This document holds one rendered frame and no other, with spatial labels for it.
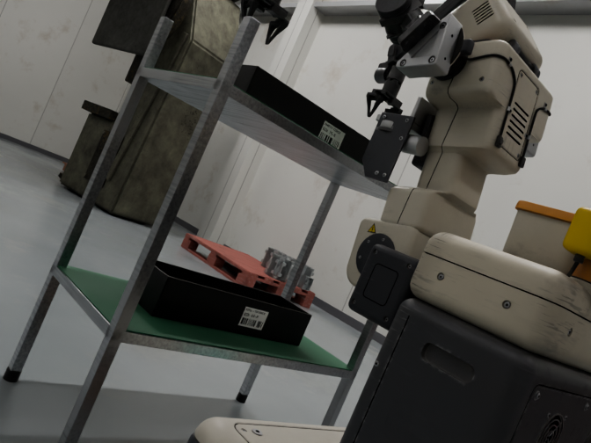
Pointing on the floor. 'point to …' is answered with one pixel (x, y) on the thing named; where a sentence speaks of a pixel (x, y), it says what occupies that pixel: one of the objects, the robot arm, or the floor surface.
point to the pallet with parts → (252, 270)
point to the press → (150, 101)
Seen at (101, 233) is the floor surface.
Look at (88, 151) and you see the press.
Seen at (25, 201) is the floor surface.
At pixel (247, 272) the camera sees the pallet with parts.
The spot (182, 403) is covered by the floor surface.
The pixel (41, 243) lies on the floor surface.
